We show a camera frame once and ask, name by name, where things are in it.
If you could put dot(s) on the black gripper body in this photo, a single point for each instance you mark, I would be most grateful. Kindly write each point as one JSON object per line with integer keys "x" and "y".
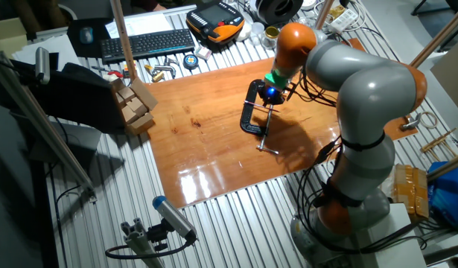
{"x": 271, "y": 93}

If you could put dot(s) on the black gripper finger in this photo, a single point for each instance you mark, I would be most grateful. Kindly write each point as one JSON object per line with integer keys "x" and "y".
{"x": 276, "y": 105}
{"x": 269, "y": 105}

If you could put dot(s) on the silver elbow pipe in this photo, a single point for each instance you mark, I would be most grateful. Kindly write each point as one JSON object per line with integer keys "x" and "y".
{"x": 165, "y": 69}

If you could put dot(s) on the dark sleeved forearm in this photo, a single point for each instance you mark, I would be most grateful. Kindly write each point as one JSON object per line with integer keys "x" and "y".
{"x": 143, "y": 3}

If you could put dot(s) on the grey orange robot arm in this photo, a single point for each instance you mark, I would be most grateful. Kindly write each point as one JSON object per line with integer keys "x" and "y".
{"x": 370, "y": 93}

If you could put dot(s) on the person's hand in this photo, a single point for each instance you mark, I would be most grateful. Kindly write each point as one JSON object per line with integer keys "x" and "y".
{"x": 159, "y": 7}

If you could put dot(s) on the green gripper mounting adapter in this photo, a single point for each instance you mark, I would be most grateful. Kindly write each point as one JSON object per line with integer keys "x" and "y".
{"x": 276, "y": 79}

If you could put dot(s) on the black C-clamp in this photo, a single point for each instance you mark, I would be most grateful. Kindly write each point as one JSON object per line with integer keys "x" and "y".
{"x": 245, "y": 115}

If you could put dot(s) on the glass jar gold lid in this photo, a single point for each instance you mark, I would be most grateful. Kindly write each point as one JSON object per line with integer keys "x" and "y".
{"x": 271, "y": 37}

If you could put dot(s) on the plastic jar white lid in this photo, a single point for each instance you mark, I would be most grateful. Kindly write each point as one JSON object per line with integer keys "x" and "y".
{"x": 257, "y": 30}

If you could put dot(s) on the white plastic bottle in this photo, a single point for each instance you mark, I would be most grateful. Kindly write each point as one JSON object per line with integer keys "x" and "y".
{"x": 244, "y": 32}

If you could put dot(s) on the glossy wooden board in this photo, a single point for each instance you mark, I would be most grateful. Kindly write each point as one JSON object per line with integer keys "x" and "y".
{"x": 199, "y": 141}

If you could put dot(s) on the small card box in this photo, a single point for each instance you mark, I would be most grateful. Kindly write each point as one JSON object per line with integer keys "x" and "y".
{"x": 203, "y": 53}

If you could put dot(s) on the black filament spool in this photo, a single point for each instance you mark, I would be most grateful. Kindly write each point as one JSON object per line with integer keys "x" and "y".
{"x": 277, "y": 11}

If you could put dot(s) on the round black tape measure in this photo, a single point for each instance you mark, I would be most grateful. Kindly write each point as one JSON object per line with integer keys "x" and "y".
{"x": 190, "y": 62}

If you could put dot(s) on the orange black teach pendant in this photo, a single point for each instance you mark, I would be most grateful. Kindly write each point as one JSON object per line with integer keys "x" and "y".
{"x": 213, "y": 16}

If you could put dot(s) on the silver metal fitting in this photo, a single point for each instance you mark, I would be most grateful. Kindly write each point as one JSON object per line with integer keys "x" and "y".
{"x": 171, "y": 60}

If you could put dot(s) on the brass pipe fitting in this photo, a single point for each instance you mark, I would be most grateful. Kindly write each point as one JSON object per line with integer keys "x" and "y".
{"x": 158, "y": 77}

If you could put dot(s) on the small brass fitting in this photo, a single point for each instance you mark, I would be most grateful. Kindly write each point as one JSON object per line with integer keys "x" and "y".
{"x": 148, "y": 67}

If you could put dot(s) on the cardboard block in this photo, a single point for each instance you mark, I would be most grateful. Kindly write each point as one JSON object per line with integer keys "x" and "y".
{"x": 137, "y": 106}
{"x": 126, "y": 94}
{"x": 141, "y": 124}
{"x": 129, "y": 114}

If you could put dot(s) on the black keyboard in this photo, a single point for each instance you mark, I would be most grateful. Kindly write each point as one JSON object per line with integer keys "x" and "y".
{"x": 146, "y": 44}

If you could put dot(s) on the white paper sheets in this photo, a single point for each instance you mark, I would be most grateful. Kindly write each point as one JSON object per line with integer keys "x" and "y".
{"x": 139, "y": 24}

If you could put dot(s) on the yellow taped cardboard box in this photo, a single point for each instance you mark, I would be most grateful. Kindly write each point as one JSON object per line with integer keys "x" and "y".
{"x": 411, "y": 190}

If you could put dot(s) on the pale tape roll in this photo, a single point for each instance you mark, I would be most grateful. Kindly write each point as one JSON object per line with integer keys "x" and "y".
{"x": 435, "y": 120}

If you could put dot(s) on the wooden stick assembly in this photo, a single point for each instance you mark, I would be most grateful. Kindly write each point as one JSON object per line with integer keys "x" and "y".
{"x": 437, "y": 141}

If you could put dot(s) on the grey cardboard panel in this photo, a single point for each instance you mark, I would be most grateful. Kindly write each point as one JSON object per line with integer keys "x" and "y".
{"x": 452, "y": 74}

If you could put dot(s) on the short aluminium profile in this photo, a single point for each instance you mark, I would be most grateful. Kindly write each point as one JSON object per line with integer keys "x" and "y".
{"x": 139, "y": 242}

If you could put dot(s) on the grey metal plate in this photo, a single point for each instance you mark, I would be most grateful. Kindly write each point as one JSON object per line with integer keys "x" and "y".
{"x": 79, "y": 141}

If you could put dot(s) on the black covered box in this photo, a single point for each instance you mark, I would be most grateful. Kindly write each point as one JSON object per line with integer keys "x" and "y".
{"x": 76, "y": 97}

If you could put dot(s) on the grey computer mouse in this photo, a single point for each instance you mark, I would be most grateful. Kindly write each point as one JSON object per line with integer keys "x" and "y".
{"x": 86, "y": 35}

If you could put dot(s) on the blue plastic bag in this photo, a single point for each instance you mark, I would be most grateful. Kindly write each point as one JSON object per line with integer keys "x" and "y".
{"x": 450, "y": 197}

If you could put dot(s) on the black mouse pad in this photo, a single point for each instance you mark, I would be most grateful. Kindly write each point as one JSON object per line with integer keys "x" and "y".
{"x": 74, "y": 46}

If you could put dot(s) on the white sheet stack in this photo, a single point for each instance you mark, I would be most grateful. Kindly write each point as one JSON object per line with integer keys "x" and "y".
{"x": 53, "y": 46}

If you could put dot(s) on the beige cardboard box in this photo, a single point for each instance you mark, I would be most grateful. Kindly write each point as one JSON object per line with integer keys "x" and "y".
{"x": 7, "y": 35}

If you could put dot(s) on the wooden post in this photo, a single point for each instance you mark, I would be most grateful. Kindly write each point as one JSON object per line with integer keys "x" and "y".
{"x": 120, "y": 33}
{"x": 437, "y": 37}
{"x": 322, "y": 15}
{"x": 448, "y": 167}

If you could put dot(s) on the silver camera blue cap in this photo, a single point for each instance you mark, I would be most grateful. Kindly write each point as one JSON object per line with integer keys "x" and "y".
{"x": 172, "y": 216}

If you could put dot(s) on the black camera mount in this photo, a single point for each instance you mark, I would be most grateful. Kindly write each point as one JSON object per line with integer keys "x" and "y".
{"x": 158, "y": 234}

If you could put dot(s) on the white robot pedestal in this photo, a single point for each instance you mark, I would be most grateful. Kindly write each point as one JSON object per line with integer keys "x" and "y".
{"x": 396, "y": 242}

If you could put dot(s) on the silver depth camera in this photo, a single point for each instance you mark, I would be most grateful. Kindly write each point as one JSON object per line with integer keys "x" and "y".
{"x": 42, "y": 65}

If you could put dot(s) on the aluminium frame bar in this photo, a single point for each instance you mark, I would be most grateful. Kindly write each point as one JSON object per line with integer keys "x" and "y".
{"x": 38, "y": 123}

